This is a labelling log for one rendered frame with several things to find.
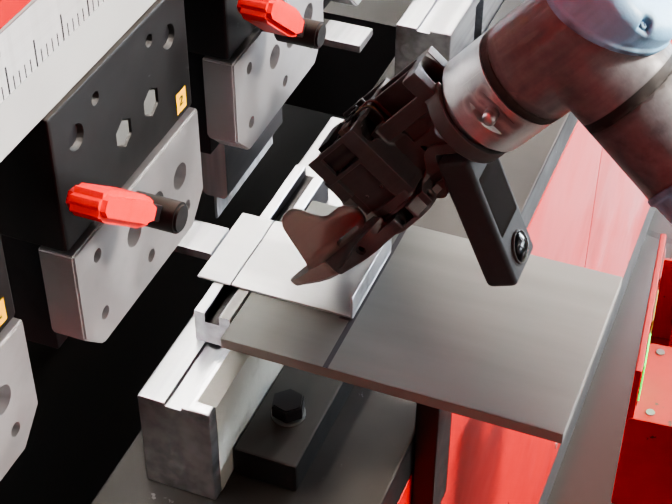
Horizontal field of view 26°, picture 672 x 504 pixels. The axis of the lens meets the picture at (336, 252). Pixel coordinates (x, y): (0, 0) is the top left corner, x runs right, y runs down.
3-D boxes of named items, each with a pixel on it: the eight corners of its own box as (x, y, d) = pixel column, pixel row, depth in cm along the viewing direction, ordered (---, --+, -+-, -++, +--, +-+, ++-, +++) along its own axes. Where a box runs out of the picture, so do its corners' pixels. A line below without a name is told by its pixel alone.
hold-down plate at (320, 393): (296, 493, 113) (295, 468, 111) (233, 474, 115) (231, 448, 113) (422, 261, 135) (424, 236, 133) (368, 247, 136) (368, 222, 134)
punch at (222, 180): (229, 221, 106) (222, 114, 100) (204, 215, 107) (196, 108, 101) (283, 146, 113) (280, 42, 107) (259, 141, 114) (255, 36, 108)
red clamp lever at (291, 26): (280, -7, 84) (329, 24, 94) (216, -20, 85) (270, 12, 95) (273, 24, 84) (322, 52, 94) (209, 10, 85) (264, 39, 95)
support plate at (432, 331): (562, 444, 102) (563, 434, 101) (220, 347, 109) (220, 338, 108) (621, 286, 114) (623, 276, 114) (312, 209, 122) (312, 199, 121)
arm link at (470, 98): (574, 85, 100) (542, 151, 94) (528, 118, 103) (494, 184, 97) (498, 8, 98) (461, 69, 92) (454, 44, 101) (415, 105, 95)
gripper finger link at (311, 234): (250, 238, 111) (331, 166, 106) (306, 291, 112) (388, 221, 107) (239, 258, 108) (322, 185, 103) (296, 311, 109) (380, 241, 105)
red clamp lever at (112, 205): (115, 190, 70) (192, 203, 79) (41, 171, 71) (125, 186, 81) (106, 226, 70) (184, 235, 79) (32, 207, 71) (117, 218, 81)
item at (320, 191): (231, 348, 112) (229, 320, 110) (196, 338, 113) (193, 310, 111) (328, 199, 126) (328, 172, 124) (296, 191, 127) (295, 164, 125)
